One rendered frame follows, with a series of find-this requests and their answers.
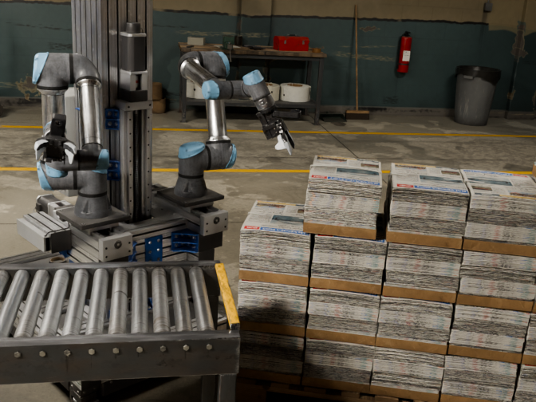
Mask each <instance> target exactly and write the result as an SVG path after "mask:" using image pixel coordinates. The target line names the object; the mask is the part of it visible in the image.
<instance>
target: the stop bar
mask: <svg viewBox="0 0 536 402"><path fill-rule="evenodd" d="M215 269H216V273H217V276H218V280H219V286H220V289H221V293H222V296H223V302H224V305H225V309H226V312H227V318H228V321H229V325H230V328H231V329H240V321H239V319H238V313H237V310H236V307H235V302H234V299H233V296H232V293H231V288H230V285H229V282H228V279H227V272H226V271H225V267H224V265H223V263H215Z"/></svg>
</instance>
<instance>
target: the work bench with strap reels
mask: <svg viewBox="0 0 536 402"><path fill-rule="evenodd" d="M178 46H179V48H180V57H182V56H183V55H184V54H185V53H188V52H191V51H216V52H223V53H225V55H226V56H227V57H230V50H225V49H220V47H221V46H223V44H207V43H205V45H193V46H194V47H191V48H187V46H189V45H188V44H187V42H179V44H178ZM256 46H261V48H265V49H261V50H260V49H256V50H254V49H250V48H248V47H245V46H239V45H233V49H234V50H231V57H233V58H253V59H274V60H295V61H308V64H307V74H306V85H305V84H299V83H282V84H280V85H278V84H275V83H272V82H270V83H269V82H266V85H267V87H268V89H269V90H270V94H271V95H272V97H273V98H274V102H275V104H276V106H277V107H276V108H303V109H304V114H302V115H303V116H309V114H308V110H309V108H315V116H314V123H312V124H313V125H320V124H319V115H320V105H321V87H322V77H323V68H324V58H325V57H327V54H326V53H323V52H320V53H312V48H309V38H308V37H298V36H297V35H296V36H295V34H289V36H274V46H262V45H256ZM312 61H319V68H318V78H317V96H316V101H314V100H313V99H312V98H310V91H311V86H310V80H311V69H312ZM279 90H280V92H279ZM224 104H225V106H236V107H256V105H255V103H254V101H253V99H252V97H251V98H249V99H247V100H239V99H226V100H224ZM186 105H205V106H206V99H205V98H204V97H203V94H202V89H201V88H200V87H199V86H198V85H196V84H195V83H194V82H193V81H191V80H187V79H186V78H184V77H183V76H182V75H181V74H179V111H177V112H181V113H182V120H180V122H183V123H187V120H186Z"/></svg>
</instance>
